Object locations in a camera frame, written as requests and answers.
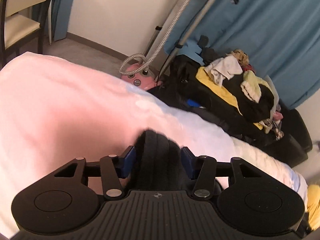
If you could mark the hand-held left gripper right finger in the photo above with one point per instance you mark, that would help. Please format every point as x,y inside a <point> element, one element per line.
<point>187,163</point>

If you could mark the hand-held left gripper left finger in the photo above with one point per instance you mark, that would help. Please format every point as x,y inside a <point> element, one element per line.
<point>128,160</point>

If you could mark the black pants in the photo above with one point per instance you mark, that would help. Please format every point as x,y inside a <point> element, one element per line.
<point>157,155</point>

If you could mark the pile of clothes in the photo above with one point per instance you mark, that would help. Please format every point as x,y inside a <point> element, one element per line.
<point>225,92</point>

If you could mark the pink garment steamer base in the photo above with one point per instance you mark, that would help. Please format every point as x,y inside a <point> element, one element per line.
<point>140,79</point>

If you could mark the white bed blanket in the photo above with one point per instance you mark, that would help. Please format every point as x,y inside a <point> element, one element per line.
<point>62,105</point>

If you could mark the black ottoman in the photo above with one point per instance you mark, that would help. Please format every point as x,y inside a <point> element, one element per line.
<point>295,130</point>

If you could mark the yellow cloth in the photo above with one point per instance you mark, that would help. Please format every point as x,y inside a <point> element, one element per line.
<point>315,205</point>

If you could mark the wide blue curtain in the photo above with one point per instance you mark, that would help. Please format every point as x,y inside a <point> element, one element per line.
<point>275,30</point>

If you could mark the narrow blue curtain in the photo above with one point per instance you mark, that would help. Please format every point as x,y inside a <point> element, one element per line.
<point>63,10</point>

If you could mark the beige chair with black frame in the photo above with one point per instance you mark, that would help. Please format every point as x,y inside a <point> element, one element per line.
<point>20,27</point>

